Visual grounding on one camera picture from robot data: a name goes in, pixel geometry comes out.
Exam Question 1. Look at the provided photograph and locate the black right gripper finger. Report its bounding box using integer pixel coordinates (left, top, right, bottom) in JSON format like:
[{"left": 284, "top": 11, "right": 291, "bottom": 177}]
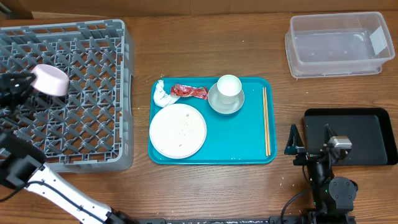
[
  {"left": 324, "top": 124, "right": 335, "bottom": 146},
  {"left": 284, "top": 124, "right": 304, "bottom": 155}
]

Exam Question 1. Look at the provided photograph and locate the cream cup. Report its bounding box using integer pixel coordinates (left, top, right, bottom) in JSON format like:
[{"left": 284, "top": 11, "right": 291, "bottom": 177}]
[{"left": 216, "top": 75, "right": 242, "bottom": 104}]

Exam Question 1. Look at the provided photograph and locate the grey small saucer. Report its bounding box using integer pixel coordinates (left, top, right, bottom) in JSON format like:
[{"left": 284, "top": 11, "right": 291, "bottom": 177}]
[{"left": 208, "top": 84, "right": 244, "bottom": 114}]

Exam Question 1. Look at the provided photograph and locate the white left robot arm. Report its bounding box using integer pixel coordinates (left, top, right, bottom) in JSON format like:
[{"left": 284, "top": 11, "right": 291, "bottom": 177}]
[{"left": 1, "top": 130, "right": 138, "bottom": 224}]

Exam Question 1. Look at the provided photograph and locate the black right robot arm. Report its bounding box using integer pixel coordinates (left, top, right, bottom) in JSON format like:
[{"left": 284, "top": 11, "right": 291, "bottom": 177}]
[{"left": 280, "top": 124, "right": 358, "bottom": 224}]

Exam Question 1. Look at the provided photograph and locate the grey dishwasher rack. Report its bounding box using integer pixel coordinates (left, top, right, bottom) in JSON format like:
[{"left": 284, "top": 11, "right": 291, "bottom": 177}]
[{"left": 1, "top": 19, "right": 134, "bottom": 173}]

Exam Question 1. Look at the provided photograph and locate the black plastic tray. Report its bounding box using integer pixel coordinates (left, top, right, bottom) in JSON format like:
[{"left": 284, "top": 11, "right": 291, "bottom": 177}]
[{"left": 303, "top": 108, "right": 397, "bottom": 166}]

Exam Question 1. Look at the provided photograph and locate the right wooden chopstick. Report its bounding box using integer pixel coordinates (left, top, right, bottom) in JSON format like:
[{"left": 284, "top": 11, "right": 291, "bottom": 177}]
[{"left": 263, "top": 87, "right": 271, "bottom": 156}]

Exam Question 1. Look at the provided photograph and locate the teal plastic tray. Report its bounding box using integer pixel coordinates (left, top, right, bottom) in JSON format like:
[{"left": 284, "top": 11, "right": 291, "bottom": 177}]
[{"left": 148, "top": 77, "right": 277, "bottom": 165}]

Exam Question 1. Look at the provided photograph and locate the clear plastic container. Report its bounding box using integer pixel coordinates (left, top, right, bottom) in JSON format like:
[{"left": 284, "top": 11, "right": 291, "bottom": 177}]
[{"left": 285, "top": 12, "right": 396, "bottom": 78}]

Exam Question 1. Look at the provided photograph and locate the large white plate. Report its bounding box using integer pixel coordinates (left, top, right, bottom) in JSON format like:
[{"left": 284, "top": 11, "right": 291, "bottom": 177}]
[{"left": 149, "top": 103, "right": 207, "bottom": 159}]

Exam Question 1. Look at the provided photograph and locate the red snack wrapper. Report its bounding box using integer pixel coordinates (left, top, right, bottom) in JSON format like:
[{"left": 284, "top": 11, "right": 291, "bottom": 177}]
[{"left": 170, "top": 83, "right": 208, "bottom": 100}]

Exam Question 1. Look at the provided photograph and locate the crumpled white napkin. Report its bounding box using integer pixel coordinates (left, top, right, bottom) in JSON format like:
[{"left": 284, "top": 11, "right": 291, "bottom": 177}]
[{"left": 153, "top": 80, "right": 180, "bottom": 108}]

